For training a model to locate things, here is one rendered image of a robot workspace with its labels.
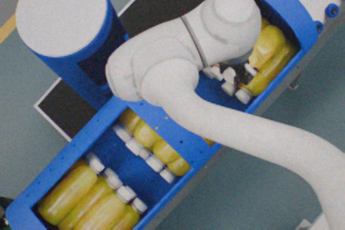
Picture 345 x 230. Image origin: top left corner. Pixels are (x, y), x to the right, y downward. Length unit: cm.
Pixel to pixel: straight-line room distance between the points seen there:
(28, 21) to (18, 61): 114
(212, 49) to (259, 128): 21
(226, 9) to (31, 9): 86
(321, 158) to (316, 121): 179
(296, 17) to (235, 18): 47
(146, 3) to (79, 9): 97
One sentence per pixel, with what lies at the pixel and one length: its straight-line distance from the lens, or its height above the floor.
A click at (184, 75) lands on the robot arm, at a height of 160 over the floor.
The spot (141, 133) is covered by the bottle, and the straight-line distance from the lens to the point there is 135.
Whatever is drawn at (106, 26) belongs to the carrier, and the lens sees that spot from 163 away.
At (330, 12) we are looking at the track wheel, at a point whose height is 97.
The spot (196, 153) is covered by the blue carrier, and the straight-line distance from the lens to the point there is 134.
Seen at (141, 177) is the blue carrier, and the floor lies 96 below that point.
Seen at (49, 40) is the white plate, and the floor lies 104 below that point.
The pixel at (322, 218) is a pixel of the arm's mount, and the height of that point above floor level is 105.
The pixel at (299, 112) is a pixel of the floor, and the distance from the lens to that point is 256.
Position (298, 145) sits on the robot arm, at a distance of 80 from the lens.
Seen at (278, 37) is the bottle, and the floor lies 114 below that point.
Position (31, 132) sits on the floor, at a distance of 269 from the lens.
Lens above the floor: 249
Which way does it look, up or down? 75 degrees down
